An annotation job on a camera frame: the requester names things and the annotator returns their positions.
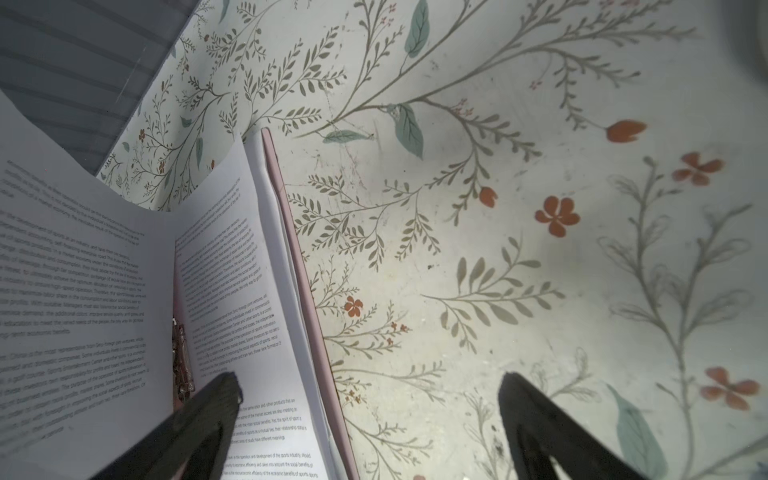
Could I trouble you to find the silver folder clip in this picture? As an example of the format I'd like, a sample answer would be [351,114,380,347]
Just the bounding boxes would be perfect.
[172,319,196,402]

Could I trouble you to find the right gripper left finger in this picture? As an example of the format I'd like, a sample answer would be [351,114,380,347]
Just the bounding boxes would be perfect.
[94,372,243,479]

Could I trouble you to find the printed paper sheet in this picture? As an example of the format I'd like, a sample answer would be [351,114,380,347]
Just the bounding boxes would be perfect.
[244,128,359,479]
[1,98,173,479]
[173,134,334,480]

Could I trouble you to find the pink file folder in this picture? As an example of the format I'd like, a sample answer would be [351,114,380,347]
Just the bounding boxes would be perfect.
[171,127,361,480]

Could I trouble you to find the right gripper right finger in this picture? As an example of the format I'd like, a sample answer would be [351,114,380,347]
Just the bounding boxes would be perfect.
[498,373,643,480]

